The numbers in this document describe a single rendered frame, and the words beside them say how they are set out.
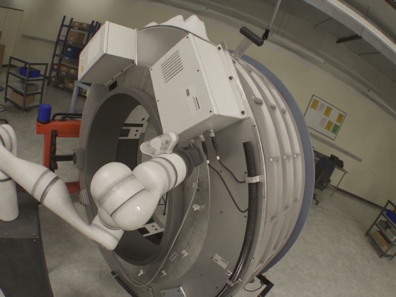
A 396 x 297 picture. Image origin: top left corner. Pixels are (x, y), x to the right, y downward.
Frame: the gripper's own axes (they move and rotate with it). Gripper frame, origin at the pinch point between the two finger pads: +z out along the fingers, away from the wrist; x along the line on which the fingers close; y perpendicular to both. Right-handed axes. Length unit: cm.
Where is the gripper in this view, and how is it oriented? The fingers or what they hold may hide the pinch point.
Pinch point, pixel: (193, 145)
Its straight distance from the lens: 63.7
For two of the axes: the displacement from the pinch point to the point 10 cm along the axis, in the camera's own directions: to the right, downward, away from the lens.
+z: 3.2, -1.6, 9.3
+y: 3.5, 9.4, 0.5
